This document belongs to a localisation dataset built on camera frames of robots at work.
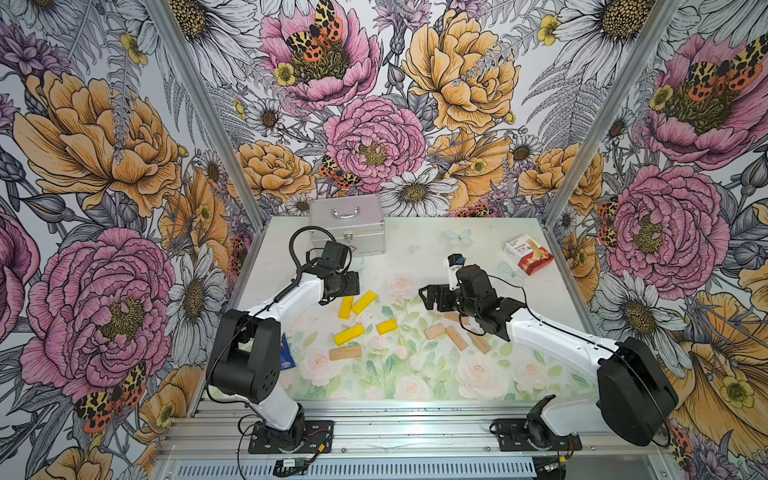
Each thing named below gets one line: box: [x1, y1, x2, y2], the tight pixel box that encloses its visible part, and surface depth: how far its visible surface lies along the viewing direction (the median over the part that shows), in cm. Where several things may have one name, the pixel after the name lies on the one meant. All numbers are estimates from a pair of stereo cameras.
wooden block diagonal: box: [445, 326, 468, 352], surface depth 92 cm
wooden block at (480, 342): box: [467, 332, 491, 354], surface depth 91 cm
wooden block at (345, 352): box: [329, 345, 362, 361], surface depth 90 cm
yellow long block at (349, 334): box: [334, 323, 365, 346], surface depth 93 cm
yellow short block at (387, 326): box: [376, 318, 399, 335], surface depth 95 cm
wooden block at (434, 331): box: [424, 323, 445, 340], surface depth 94 cm
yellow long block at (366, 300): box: [351, 290, 378, 315], surface depth 101 cm
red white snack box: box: [504, 234, 554, 276], surface depth 110 cm
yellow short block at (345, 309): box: [339, 296, 355, 320], surface depth 99 cm
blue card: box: [280, 333, 296, 371], surface depth 87 cm
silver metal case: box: [310, 194, 386, 257], surface depth 106 cm
